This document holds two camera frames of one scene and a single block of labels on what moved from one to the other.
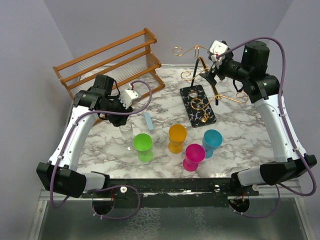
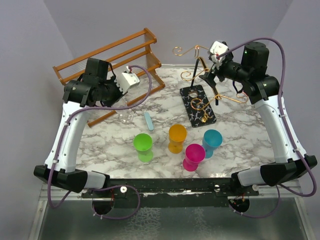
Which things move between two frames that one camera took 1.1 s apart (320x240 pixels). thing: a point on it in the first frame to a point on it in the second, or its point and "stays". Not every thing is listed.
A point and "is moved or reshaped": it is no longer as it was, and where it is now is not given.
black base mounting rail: [175, 193] stays
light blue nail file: [149, 121] stays
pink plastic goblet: [194, 153] stays
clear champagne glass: [126, 132] is moved or reshaped
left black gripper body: [115, 105] to [111, 92]
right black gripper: [209, 75] stays
